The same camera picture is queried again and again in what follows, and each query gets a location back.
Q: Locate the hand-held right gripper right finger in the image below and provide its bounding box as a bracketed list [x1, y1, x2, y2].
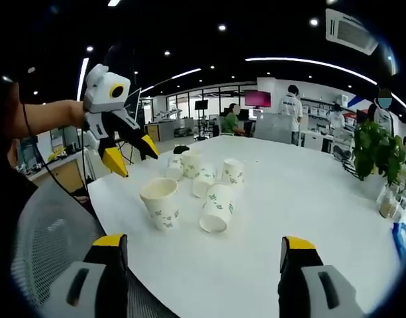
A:
[277, 235, 366, 318]

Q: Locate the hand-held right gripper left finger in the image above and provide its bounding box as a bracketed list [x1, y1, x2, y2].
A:
[43, 233, 130, 318]

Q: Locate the white paper cup green print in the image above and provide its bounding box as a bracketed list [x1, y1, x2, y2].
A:
[138, 177, 180, 232]
[191, 165, 217, 199]
[221, 158, 245, 187]
[181, 149, 203, 180]
[198, 182, 237, 233]
[165, 153, 185, 182]

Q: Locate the wooden cabinet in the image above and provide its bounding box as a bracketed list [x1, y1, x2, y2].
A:
[144, 124, 162, 143]

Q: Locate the straight ceiling light strip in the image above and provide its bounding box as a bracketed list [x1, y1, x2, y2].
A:
[140, 68, 203, 93]
[76, 56, 90, 102]

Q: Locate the open laptop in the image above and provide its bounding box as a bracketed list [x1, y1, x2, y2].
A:
[123, 86, 142, 123]

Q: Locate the grey mesh office chair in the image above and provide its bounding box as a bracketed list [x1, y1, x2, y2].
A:
[10, 178, 177, 318]

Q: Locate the black monitor on stand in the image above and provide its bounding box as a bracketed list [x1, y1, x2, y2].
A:
[194, 99, 210, 138]

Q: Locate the white table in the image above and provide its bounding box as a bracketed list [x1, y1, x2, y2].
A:
[86, 134, 402, 318]

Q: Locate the blue wipes pack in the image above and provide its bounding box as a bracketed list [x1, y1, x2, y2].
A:
[391, 221, 406, 261]

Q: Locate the glass jar with sand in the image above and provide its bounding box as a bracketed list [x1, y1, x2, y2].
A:
[377, 185, 404, 219]

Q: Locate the pink screen monitor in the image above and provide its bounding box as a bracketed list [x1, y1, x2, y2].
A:
[244, 89, 272, 109]

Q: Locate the green leafy plant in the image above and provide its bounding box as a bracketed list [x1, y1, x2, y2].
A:
[352, 119, 406, 186]

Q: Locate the long curved ceiling light strip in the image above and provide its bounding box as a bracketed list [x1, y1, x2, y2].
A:
[244, 56, 379, 86]

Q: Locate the white storage shelf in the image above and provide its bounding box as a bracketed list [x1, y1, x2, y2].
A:
[301, 95, 351, 129]

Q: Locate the ceiling air conditioner unit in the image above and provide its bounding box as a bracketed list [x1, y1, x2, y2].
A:
[325, 8, 380, 56]

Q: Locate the black cable bundle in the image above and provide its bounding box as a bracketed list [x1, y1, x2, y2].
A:
[333, 147, 361, 182]

